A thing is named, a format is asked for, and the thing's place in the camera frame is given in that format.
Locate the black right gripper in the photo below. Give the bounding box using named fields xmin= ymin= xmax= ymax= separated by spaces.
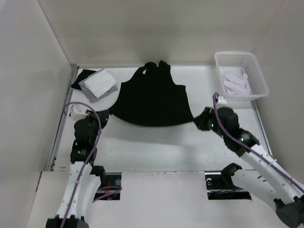
xmin=192 ymin=106 xmax=228 ymax=139

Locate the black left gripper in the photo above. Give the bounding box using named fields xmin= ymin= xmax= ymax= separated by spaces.
xmin=83 ymin=109 xmax=109 ymax=144

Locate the black tank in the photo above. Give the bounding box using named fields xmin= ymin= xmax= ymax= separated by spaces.
xmin=109 ymin=60 xmax=195 ymax=127
xmin=71 ymin=69 xmax=96 ymax=91

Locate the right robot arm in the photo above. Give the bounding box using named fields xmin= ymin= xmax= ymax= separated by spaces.
xmin=194 ymin=107 xmax=304 ymax=228

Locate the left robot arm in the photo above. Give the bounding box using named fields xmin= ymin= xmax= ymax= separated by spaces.
xmin=46 ymin=110 xmax=109 ymax=228

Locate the folded grey tank top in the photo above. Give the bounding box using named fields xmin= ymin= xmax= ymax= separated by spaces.
xmin=79 ymin=75 xmax=115 ymax=103

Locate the folded white tank top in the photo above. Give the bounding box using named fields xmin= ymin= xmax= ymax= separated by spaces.
xmin=84 ymin=69 xmax=118 ymax=98

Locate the folded black tank top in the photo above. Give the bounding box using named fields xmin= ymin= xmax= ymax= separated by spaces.
xmin=71 ymin=69 xmax=96 ymax=91

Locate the white tank top in basket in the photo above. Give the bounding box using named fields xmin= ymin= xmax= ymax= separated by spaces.
xmin=222 ymin=70 xmax=251 ymax=95

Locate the white plastic basket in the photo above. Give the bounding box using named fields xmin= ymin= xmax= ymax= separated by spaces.
xmin=214 ymin=51 xmax=269 ymax=101

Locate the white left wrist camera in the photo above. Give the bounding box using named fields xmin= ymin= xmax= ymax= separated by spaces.
xmin=68 ymin=104 xmax=88 ymax=122

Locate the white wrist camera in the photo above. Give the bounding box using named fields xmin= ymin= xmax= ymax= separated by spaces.
xmin=68 ymin=104 xmax=88 ymax=122
xmin=217 ymin=95 xmax=227 ymax=106

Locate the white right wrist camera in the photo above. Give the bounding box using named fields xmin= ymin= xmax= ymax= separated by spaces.
xmin=217 ymin=95 xmax=227 ymax=106

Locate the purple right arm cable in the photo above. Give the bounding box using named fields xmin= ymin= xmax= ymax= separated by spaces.
xmin=212 ymin=92 xmax=304 ymax=194

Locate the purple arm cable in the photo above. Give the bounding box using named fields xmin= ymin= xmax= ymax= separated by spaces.
xmin=58 ymin=102 xmax=123 ymax=228
xmin=212 ymin=92 xmax=304 ymax=194

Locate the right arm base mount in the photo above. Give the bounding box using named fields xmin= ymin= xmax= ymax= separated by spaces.
xmin=205 ymin=163 xmax=252 ymax=200

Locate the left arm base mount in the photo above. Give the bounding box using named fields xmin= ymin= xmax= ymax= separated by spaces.
xmin=94 ymin=172 xmax=122 ymax=201

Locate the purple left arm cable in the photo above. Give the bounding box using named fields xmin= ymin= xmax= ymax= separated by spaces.
xmin=58 ymin=102 xmax=123 ymax=228

